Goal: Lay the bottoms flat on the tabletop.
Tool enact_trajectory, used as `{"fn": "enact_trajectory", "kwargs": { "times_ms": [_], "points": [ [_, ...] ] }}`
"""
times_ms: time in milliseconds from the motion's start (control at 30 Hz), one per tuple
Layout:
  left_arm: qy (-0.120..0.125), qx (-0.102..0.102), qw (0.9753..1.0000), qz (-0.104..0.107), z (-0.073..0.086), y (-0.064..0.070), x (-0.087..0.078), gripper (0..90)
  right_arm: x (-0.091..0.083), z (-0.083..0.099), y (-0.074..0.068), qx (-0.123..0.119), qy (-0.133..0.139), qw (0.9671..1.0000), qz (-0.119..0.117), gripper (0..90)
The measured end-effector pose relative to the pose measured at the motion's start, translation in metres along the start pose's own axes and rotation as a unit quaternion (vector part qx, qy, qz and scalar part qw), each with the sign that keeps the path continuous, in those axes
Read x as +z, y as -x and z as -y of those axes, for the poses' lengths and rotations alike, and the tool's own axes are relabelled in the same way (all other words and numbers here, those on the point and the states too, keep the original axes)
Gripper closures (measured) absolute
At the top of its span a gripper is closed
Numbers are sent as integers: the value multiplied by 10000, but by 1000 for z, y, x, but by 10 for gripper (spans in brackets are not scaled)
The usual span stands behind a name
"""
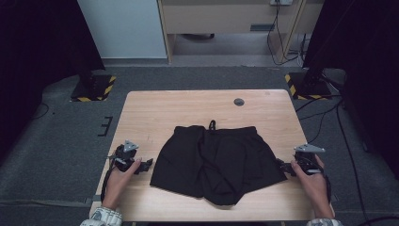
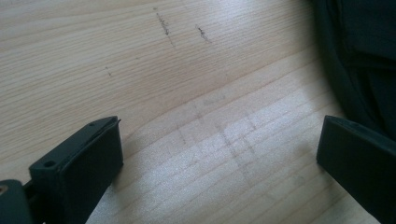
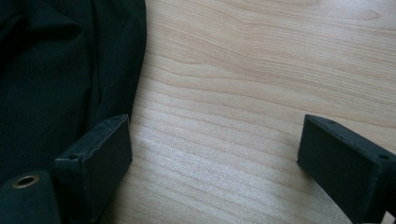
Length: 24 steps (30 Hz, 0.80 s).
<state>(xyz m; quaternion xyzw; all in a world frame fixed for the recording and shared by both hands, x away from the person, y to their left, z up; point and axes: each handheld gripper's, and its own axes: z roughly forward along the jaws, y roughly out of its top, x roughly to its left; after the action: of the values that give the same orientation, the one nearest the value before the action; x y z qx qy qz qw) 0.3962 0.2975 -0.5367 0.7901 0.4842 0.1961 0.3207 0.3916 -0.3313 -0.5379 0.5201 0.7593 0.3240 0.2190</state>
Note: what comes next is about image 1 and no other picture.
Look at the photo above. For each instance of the black pants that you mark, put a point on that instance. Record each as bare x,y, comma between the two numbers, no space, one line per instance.
216,163

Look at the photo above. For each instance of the black curtain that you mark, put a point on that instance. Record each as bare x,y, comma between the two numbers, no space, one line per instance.
367,62
37,62

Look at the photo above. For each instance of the grey round table grommet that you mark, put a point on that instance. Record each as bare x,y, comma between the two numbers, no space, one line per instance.
239,102

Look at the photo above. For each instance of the black stand base hazard stripes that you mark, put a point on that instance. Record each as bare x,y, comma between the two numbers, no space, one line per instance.
309,88
94,89

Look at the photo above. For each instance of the grey floor strip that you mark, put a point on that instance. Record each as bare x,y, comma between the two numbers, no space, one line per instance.
40,203

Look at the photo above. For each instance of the white cabinet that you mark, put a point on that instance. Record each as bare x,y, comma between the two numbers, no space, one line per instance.
122,28

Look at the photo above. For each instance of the light wooden desk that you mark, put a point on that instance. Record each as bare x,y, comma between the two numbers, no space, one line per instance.
219,19

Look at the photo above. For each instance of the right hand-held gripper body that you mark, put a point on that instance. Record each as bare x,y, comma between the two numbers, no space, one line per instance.
307,161

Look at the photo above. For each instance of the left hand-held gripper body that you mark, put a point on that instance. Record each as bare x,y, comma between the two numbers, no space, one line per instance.
124,157

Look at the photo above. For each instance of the white power strip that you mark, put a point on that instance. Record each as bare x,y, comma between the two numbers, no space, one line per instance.
281,2

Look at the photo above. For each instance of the person's left hand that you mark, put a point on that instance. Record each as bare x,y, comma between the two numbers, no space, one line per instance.
117,188

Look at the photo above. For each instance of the person's right hand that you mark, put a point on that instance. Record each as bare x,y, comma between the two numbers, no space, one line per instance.
315,191

